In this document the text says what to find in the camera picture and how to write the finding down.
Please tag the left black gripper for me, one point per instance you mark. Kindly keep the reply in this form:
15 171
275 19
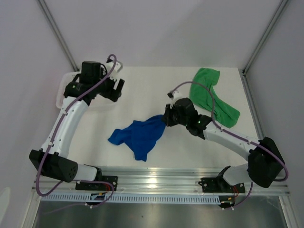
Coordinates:
113 94

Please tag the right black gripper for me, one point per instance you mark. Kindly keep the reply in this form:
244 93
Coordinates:
167 115

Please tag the blue towel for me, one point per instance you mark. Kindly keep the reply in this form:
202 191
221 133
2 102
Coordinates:
140 136

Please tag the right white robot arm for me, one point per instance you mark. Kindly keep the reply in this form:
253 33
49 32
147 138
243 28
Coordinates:
263 159

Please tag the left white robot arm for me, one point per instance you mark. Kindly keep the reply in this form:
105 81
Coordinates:
51 160

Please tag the green towel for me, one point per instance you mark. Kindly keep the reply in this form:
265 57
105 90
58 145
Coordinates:
202 94

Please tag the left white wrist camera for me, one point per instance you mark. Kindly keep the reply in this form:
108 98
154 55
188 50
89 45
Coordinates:
115 69

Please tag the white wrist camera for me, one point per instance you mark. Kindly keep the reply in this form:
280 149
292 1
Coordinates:
174 96
115 69

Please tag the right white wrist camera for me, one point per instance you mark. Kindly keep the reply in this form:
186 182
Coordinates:
174 96

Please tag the aluminium mounting rail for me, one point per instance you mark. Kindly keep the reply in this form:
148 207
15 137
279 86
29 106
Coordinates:
162 181

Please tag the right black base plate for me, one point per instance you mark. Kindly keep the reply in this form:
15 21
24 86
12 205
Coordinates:
219 185

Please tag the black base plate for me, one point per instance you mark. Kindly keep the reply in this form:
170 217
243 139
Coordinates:
98 185
219 185

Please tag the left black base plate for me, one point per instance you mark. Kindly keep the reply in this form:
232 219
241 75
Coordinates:
98 185

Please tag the left aluminium frame post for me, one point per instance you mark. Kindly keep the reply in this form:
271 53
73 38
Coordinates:
57 33

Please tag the aluminium frame post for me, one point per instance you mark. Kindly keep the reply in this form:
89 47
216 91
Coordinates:
57 33
282 6

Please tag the white slotted cable duct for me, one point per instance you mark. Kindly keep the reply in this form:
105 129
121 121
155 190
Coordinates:
133 198

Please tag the right aluminium frame post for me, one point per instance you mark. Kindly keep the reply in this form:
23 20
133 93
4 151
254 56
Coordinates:
282 6

